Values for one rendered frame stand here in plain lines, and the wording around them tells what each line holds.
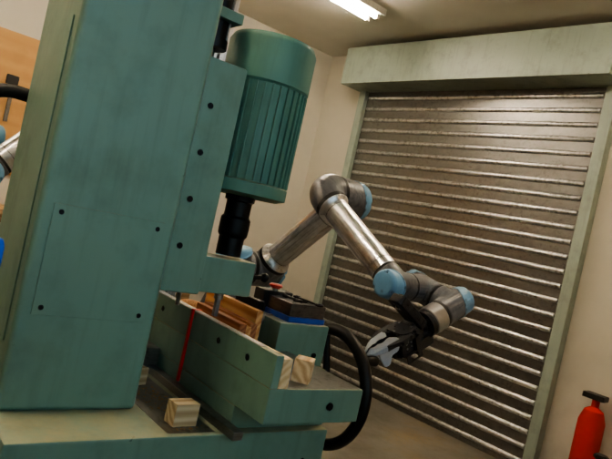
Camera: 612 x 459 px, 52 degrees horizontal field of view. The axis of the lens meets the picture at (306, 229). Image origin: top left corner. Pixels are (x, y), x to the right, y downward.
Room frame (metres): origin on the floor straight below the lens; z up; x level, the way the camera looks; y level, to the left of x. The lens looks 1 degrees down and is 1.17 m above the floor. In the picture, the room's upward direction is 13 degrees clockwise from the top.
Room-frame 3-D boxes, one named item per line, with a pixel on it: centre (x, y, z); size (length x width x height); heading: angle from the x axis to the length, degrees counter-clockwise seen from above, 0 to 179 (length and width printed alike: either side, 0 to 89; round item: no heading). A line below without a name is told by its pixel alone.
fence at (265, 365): (1.23, 0.18, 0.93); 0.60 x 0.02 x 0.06; 38
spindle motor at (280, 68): (1.24, 0.14, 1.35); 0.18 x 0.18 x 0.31
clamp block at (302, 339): (1.37, 0.00, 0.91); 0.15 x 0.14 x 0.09; 38
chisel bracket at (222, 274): (1.23, 0.16, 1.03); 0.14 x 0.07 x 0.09; 128
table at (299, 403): (1.32, 0.07, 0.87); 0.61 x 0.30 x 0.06; 38
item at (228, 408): (1.28, 0.09, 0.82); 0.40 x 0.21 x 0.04; 38
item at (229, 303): (1.32, 0.12, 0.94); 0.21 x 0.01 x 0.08; 38
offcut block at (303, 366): (1.08, -0.05, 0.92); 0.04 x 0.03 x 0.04; 171
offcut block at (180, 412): (1.03, 0.13, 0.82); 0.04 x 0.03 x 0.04; 131
